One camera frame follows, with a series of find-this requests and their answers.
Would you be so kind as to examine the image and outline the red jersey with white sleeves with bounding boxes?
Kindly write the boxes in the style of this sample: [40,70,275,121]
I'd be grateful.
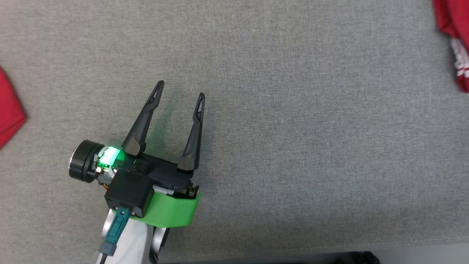
[432,0,469,93]

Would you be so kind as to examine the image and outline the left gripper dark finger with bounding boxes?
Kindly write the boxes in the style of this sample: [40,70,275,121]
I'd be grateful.
[122,81,165,156]
[177,93,205,172]

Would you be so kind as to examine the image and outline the left gripper teal plug cable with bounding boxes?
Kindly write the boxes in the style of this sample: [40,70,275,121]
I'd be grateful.
[96,207,131,264]

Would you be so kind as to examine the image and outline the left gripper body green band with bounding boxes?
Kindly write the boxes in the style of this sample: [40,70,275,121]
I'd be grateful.
[69,140,201,228]

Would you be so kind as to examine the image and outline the red shorts with white stripe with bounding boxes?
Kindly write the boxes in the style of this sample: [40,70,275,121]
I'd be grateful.
[0,67,27,150]

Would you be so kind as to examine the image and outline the grey fabric sofa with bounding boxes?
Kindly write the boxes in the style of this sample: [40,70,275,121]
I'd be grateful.
[0,0,469,259]

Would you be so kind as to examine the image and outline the left gripper black camera box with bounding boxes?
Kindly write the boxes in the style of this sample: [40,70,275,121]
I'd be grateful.
[105,162,155,217]

